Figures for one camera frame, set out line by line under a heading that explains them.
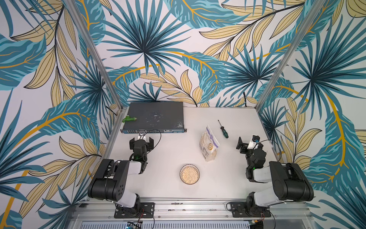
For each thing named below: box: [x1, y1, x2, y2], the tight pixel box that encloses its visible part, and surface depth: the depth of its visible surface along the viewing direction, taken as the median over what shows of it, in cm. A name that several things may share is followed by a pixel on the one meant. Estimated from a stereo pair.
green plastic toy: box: [122, 114, 138, 123], surface depth 106 cm
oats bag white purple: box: [199, 124, 220, 162], surface depth 85 cm
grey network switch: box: [120, 101, 188, 134], surface depth 109 cm
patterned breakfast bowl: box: [179, 164, 201, 186], surface depth 83 cm
